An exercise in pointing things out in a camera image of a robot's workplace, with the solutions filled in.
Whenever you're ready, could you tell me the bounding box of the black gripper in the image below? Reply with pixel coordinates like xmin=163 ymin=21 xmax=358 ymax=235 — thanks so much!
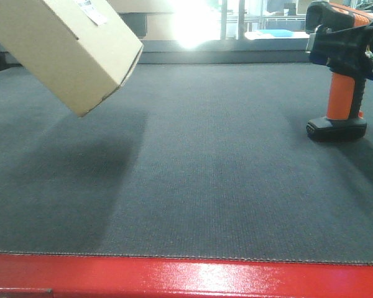
xmin=306 ymin=12 xmax=373 ymax=81

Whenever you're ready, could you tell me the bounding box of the orange black barcode scanner gun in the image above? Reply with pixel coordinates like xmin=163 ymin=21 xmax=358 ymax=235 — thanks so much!
xmin=306 ymin=1 xmax=373 ymax=142

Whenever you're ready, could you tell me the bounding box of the brown cardboard package box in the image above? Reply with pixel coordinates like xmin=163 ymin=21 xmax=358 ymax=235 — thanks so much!
xmin=0 ymin=1 xmax=143 ymax=117

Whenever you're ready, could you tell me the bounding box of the blue sheet on far table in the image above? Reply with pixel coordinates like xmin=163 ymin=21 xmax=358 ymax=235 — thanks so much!
xmin=255 ymin=29 xmax=294 ymax=38

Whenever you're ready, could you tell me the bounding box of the dark grey conveyor belt mat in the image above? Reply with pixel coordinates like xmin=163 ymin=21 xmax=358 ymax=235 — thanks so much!
xmin=0 ymin=63 xmax=373 ymax=264

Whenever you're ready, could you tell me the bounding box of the white barcode label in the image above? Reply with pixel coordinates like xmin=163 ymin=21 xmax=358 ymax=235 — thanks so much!
xmin=75 ymin=0 xmax=108 ymax=25

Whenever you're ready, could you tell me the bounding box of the red metal conveyor table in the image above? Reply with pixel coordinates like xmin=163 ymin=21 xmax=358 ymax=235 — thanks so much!
xmin=0 ymin=254 xmax=373 ymax=297

